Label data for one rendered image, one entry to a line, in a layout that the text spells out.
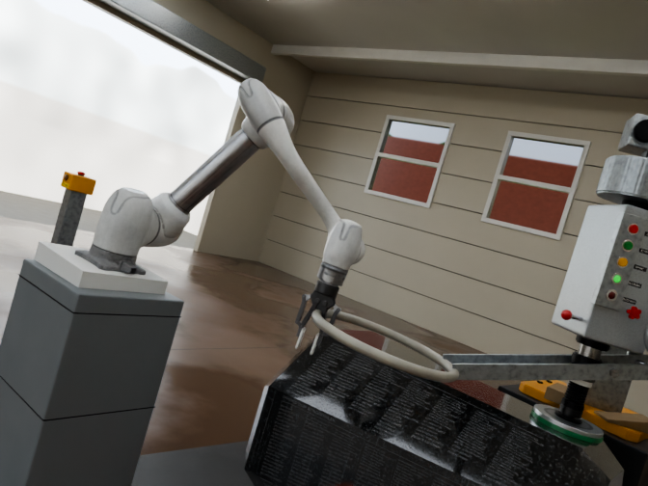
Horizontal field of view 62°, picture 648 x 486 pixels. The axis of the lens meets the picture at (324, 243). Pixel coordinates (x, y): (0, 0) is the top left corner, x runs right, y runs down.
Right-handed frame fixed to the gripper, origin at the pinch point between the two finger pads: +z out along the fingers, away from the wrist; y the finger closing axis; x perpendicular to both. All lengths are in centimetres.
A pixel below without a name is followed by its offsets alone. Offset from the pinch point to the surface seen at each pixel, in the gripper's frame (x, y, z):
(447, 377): -13.2, 43.4, -8.8
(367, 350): -24.1, 20.3, -9.4
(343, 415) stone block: 10.6, 18.5, 20.7
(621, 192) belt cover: 7, 74, -77
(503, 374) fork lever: 4, 60, -13
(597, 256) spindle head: 9, 75, -57
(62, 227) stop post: 64, -145, 8
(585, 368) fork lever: 10, 83, -23
